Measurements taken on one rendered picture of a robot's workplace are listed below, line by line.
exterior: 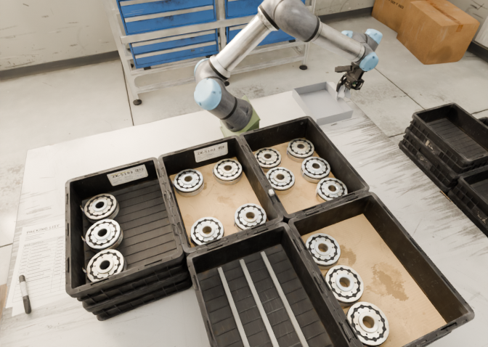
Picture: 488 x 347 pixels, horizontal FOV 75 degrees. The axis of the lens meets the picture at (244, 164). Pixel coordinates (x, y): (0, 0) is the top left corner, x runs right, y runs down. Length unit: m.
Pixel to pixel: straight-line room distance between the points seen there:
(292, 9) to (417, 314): 1.01
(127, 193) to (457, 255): 1.16
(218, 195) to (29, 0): 2.88
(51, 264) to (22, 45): 2.80
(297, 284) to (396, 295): 0.27
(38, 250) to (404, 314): 1.18
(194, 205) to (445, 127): 1.59
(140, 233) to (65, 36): 2.87
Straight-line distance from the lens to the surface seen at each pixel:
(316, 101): 1.74
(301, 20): 1.22
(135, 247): 1.06
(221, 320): 0.93
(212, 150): 1.17
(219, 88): 1.29
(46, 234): 1.38
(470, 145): 2.14
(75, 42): 3.74
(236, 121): 1.36
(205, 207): 1.09
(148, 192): 1.17
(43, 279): 1.29
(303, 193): 1.13
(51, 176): 1.57
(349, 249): 1.05
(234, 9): 2.86
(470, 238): 1.41
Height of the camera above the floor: 1.72
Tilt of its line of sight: 47 degrees down
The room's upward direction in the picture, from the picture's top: 1 degrees counter-clockwise
